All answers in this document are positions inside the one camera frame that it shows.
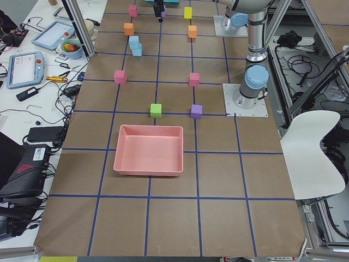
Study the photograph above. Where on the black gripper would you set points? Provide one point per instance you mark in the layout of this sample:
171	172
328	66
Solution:
157	10

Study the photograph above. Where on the light blue block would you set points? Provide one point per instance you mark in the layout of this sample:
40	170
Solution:
137	51
134	42

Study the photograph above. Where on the cyan tray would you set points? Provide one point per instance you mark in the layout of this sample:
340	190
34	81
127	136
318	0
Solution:
166	1

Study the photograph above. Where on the right far pink block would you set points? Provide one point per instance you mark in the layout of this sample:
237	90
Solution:
133	11

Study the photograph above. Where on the pink block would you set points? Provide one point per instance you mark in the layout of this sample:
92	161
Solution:
120	76
194	79
133	11

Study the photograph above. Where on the yellow block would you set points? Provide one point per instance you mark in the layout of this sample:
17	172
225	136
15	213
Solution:
188	12

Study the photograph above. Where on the far orange block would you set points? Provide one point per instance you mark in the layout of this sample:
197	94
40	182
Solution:
128	29

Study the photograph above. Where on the orange block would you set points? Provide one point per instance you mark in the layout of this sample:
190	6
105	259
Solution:
128	29
192	31

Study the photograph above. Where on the near orange block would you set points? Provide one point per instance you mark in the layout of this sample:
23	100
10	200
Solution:
192	31

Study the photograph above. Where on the beige bowl with lemon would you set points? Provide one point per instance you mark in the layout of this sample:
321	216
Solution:
91	30

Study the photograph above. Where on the left far pink block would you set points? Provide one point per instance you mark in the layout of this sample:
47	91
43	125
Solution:
120	76

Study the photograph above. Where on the left near pink block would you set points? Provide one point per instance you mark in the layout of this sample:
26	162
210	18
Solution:
194	79

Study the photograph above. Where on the blue bowl with fruit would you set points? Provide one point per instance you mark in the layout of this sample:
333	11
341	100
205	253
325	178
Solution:
72	48

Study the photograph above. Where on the green block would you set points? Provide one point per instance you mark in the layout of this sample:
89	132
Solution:
155	110

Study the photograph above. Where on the left purple block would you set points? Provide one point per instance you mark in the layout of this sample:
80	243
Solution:
196	111

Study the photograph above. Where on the scissors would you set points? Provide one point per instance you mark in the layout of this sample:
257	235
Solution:
66	73

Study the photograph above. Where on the far teach pendant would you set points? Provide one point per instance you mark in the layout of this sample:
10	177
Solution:
51	37

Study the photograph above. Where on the teach pendant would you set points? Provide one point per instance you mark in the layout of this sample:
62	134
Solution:
51	37
25	70

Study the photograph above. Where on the brass cylinder tool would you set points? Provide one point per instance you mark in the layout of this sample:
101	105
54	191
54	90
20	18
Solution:
57	79

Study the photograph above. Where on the pink tray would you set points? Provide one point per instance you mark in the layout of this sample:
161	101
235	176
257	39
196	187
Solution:
149	150

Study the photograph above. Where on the near teach pendant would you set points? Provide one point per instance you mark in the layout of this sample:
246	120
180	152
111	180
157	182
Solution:
25	70

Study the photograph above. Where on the black power adapter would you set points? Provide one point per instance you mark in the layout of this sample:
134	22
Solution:
27	94

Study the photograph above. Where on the black red computer case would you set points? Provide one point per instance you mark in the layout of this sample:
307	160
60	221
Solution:
23	172

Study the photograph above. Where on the white chair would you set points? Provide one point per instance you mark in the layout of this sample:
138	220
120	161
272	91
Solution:
311	172

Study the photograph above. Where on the aluminium frame post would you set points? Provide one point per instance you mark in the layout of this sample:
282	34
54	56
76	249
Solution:
75	16

